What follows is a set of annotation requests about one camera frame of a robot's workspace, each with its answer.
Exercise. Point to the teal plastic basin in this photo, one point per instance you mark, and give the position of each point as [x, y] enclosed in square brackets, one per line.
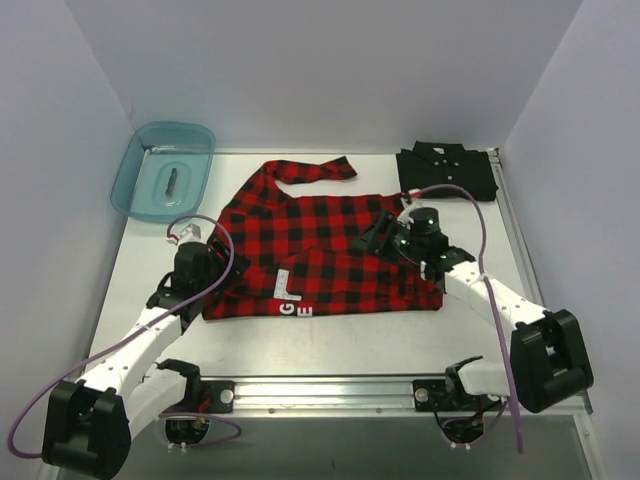
[138, 191]

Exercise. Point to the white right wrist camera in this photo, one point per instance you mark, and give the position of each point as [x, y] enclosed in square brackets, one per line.
[410, 197]

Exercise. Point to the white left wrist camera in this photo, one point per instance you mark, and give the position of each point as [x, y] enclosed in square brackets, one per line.
[190, 233]

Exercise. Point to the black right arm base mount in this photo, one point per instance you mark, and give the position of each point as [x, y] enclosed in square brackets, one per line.
[430, 394]

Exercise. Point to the dark object in basin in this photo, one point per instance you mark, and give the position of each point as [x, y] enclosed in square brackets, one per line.
[172, 179]

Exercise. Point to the aluminium rail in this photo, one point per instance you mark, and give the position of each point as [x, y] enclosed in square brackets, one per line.
[352, 395]
[513, 230]

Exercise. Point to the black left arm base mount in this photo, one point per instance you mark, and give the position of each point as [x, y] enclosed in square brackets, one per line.
[207, 396]

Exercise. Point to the aluminium front rail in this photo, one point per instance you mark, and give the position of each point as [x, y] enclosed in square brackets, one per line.
[352, 395]

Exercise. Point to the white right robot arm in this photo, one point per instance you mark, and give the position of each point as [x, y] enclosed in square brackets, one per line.
[545, 360]

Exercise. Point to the folded black button shirt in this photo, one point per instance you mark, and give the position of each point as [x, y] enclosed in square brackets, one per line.
[428, 164]

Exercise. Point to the red black plaid shirt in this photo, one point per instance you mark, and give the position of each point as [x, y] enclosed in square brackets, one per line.
[302, 261]

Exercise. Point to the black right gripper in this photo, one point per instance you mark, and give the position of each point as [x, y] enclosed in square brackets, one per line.
[380, 235]

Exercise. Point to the aluminium right side rail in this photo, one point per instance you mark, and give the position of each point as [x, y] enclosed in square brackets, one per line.
[513, 230]

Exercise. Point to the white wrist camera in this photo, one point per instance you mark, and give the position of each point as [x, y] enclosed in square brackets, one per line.
[410, 197]
[190, 233]

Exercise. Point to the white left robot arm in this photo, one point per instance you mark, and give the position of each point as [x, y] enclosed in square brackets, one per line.
[92, 421]

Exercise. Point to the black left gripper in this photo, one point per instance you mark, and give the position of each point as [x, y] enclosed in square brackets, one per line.
[220, 256]

